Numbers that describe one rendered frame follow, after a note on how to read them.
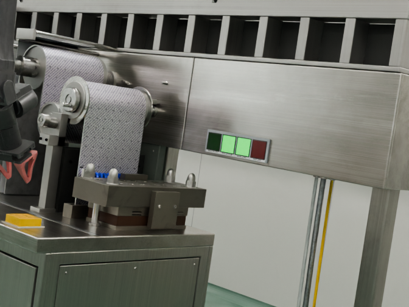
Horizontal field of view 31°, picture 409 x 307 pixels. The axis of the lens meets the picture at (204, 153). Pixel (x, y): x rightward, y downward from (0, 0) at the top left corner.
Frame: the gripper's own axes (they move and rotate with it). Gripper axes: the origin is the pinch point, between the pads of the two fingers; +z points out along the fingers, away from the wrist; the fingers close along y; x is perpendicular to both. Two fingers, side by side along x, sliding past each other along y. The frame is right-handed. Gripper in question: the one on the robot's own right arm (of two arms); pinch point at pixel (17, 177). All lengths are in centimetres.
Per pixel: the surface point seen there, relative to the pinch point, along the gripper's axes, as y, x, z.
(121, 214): -7.9, -27.9, 27.5
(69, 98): 17.0, -45.1, 2.0
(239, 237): 76, -267, 221
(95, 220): -0.8, -25.0, 29.1
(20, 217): 8.0, -5.2, 17.0
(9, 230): 7.7, -0.1, 17.9
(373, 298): -77, -44, 51
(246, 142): -34, -60, 16
